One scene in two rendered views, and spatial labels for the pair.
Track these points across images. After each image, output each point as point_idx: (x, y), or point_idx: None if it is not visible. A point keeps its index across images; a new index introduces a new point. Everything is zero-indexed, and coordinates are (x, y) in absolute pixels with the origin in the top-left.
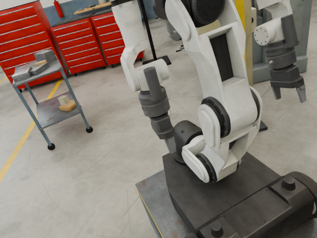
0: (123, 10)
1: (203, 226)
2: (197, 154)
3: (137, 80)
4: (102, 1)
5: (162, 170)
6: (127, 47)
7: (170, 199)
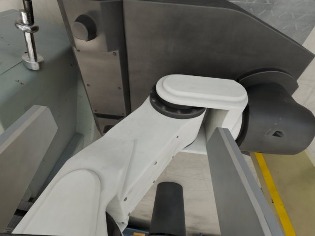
0: None
1: (108, 12)
2: (196, 113)
3: None
4: None
5: (307, 33)
6: None
7: (244, 3)
